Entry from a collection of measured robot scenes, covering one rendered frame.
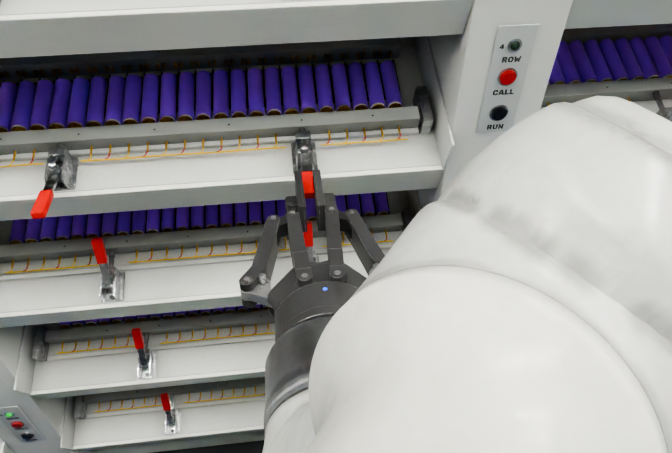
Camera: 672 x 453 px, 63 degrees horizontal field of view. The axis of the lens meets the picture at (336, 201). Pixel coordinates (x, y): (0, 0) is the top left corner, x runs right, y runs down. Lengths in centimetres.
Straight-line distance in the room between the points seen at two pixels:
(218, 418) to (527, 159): 99
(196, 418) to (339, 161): 65
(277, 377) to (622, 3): 46
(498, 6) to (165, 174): 39
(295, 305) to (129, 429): 80
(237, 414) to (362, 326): 96
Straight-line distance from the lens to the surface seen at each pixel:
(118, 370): 98
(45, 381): 101
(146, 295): 79
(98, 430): 117
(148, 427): 114
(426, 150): 65
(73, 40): 56
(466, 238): 16
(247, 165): 63
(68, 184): 66
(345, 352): 16
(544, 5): 57
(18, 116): 72
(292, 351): 35
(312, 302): 38
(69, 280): 83
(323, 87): 67
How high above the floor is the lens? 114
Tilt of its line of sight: 43 degrees down
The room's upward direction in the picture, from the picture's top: straight up
